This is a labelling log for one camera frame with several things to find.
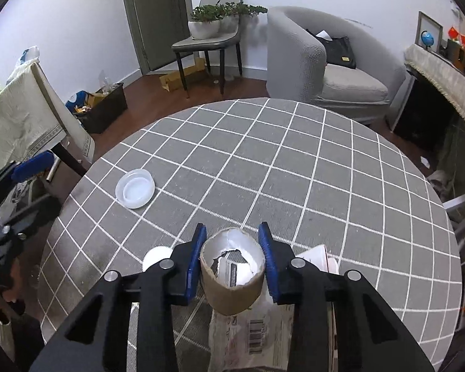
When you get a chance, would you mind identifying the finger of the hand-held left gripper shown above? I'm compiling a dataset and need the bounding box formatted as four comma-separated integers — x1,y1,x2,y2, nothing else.
0,196,63,241
0,151,55,202

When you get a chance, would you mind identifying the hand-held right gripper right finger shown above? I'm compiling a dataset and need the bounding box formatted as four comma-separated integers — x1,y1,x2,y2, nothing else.
258,221,436,372

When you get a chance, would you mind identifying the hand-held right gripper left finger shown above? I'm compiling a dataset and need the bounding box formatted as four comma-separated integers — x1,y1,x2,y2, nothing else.
29,224,208,372

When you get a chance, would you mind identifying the brown tape roll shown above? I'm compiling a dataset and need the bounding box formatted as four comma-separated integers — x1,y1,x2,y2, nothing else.
199,228,265,316

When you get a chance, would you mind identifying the person's left hand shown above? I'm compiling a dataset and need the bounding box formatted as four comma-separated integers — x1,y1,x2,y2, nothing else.
0,259,26,324

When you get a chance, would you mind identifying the dark wooden table leg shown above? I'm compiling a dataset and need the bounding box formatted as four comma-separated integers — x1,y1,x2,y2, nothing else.
42,141,90,184

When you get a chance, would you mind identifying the small white cap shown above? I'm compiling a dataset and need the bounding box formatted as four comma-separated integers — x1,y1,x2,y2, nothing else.
143,247,175,274

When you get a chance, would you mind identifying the plain white carton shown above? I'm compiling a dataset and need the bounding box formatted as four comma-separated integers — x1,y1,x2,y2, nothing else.
294,245,339,276

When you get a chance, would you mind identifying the beige patterned table cloth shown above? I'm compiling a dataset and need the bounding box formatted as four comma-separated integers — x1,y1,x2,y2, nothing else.
0,60,95,181

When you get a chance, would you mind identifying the black storage crate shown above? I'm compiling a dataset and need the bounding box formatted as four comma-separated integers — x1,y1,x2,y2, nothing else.
75,83,128,134

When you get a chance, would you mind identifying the grey checked tablecloth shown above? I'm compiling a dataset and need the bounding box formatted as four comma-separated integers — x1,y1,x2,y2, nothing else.
37,98,463,372

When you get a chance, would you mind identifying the white plastic bag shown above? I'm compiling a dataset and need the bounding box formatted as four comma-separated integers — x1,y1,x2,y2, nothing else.
6,46,41,84

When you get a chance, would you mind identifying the flat cardboard box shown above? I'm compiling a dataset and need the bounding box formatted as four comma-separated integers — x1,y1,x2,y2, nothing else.
159,57,210,93

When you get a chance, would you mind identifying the grey door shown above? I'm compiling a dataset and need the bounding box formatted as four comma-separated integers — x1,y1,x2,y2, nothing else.
129,0,192,74

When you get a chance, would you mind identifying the grey armchair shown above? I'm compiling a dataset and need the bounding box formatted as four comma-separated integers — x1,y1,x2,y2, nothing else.
267,6,407,122

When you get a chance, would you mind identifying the grey dining chair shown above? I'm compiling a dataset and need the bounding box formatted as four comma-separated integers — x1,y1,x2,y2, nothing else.
171,0,244,99

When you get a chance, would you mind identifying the potted plant in white pot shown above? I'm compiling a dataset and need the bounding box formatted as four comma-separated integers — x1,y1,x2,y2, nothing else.
219,2,269,33
188,5,223,40

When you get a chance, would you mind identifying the black handbag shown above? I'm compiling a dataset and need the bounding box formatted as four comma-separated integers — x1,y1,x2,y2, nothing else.
305,29,357,69

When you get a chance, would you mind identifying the beige fringed desk cloth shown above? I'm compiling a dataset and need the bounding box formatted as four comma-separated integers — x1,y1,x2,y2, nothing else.
405,44,465,140

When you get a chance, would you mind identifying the brown wooden box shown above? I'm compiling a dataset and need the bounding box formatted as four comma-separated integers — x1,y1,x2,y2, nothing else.
447,39,465,66

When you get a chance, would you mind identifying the picture frame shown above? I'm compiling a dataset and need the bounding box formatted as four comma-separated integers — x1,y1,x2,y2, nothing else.
415,11,443,53

